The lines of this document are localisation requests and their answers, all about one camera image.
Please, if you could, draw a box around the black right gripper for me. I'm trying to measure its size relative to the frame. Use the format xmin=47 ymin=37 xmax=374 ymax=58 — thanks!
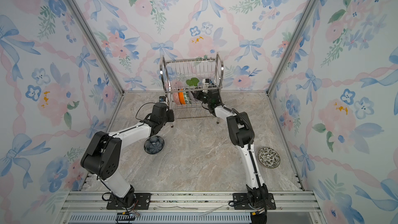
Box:
xmin=191 ymin=89 xmax=212 ymax=107

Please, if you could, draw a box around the green leaf pattern bowl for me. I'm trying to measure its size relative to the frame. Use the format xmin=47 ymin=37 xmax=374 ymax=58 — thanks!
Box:
xmin=183 ymin=92 xmax=192 ymax=105

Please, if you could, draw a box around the stainless steel dish rack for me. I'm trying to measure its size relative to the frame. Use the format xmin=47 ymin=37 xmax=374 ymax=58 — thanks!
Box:
xmin=159 ymin=54 xmax=224 ymax=120

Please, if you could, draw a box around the white bowl orange outside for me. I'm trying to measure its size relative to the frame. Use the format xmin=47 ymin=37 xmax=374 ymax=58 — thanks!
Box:
xmin=178 ymin=91 xmax=186 ymax=105

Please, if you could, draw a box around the dark blue patterned bowl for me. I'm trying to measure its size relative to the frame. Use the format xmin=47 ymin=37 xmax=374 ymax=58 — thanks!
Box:
xmin=144 ymin=136 xmax=165 ymax=155

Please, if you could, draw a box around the small patterned dish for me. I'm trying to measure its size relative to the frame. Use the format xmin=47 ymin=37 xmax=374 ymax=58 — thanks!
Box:
xmin=258 ymin=147 xmax=280 ymax=169

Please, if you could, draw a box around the lilac bowl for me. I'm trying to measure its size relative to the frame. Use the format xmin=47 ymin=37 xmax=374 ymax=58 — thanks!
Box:
xmin=188 ymin=91 xmax=198 ymax=104

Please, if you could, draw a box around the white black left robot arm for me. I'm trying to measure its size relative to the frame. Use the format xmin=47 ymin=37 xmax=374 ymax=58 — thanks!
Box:
xmin=80 ymin=102 xmax=174 ymax=210

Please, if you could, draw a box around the green leaf shaped dish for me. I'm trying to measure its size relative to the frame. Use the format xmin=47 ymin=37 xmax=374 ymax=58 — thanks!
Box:
xmin=186 ymin=77 xmax=200 ymax=88

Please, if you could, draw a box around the white ventilation grille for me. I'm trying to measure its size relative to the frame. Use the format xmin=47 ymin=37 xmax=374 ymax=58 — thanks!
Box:
xmin=64 ymin=212 xmax=252 ymax=224

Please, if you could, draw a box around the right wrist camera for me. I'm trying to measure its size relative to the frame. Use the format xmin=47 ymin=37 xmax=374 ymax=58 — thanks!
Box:
xmin=202 ymin=78 xmax=218 ymax=90

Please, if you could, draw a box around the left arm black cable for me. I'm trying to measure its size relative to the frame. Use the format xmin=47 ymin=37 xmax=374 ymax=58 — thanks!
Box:
xmin=135 ymin=102 xmax=156 ymax=123

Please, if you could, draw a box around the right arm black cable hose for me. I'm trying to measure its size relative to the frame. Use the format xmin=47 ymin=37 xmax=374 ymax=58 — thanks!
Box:
xmin=231 ymin=108 xmax=256 ymax=145

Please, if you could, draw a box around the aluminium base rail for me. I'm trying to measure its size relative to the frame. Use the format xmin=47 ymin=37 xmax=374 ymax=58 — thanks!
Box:
xmin=55 ymin=191 xmax=326 ymax=224

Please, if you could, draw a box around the aluminium corner post right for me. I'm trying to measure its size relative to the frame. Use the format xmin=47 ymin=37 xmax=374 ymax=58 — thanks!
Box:
xmin=267 ymin=0 xmax=319 ymax=97

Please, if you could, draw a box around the aluminium corner post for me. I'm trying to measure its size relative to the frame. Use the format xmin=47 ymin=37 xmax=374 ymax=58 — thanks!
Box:
xmin=64 ymin=0 xmax=124 ymax=95
xmin=267 ymin=0 xmax=319 ymax=97

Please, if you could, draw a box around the aluminium corner post left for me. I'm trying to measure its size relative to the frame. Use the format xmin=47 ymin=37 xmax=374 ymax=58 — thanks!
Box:
xmin=64 ymin=0 xmax=124 ymax=95

